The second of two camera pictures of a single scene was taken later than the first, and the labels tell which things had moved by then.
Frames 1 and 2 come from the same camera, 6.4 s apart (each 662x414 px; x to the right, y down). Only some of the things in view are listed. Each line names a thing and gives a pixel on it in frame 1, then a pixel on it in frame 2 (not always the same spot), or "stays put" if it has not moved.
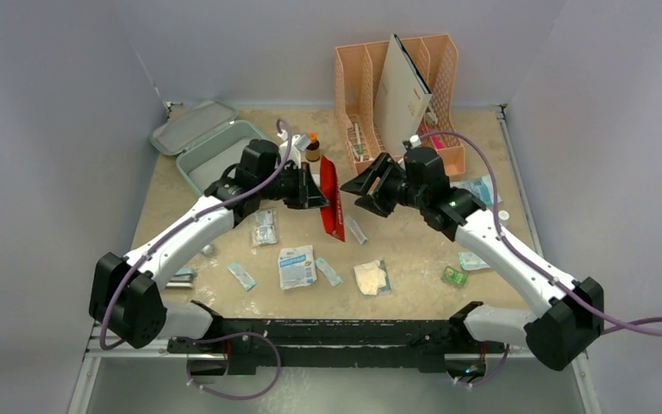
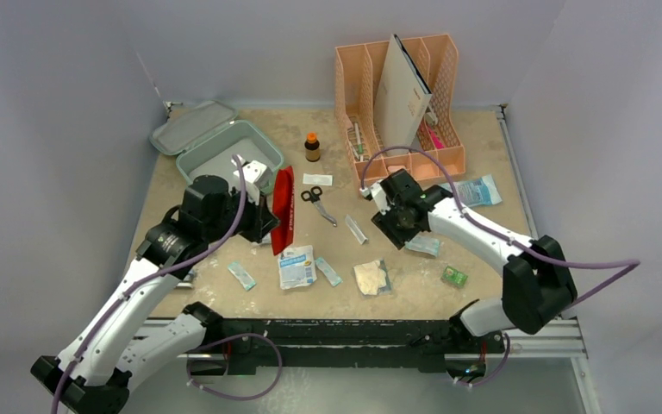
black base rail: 246,343 stays put
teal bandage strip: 331,275 stays put
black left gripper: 307,195 → 260,216
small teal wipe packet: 471,260 → 424,244
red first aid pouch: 333,214 → 283,209
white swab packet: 356,230 stays put
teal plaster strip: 241,275 stays put
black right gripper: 380,186 → 391,229
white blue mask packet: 296,266 stays put
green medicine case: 204,139 stays put
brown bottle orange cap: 313,152 stays put
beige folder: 402,96 stays put
